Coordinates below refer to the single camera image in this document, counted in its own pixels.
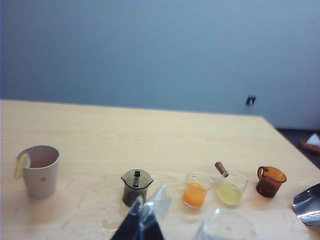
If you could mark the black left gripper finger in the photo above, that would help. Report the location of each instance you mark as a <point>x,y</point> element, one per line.
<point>136,225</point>

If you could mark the smoked grey measuring cup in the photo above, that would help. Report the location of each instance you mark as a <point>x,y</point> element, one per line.
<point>133,190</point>

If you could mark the clear cup with orange juice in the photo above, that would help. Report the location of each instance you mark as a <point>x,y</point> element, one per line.
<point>194,196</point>

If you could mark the beige paper cup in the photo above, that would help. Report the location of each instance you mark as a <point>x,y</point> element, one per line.
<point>41,180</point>

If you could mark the amber glass measuring cup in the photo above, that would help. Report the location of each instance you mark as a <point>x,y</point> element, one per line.
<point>268,186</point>

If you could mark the wine glass with ice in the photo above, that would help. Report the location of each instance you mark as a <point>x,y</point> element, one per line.
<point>225,225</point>

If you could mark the lemon slice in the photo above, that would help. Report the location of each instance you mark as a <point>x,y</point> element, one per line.
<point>21,166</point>

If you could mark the stainless steel ice scoop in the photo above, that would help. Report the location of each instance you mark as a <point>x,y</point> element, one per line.
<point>308,207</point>

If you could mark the white paper piece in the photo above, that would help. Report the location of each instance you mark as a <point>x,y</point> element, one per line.
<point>313,140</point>

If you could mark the wall socket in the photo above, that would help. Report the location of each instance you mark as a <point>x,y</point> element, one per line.
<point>251,100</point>

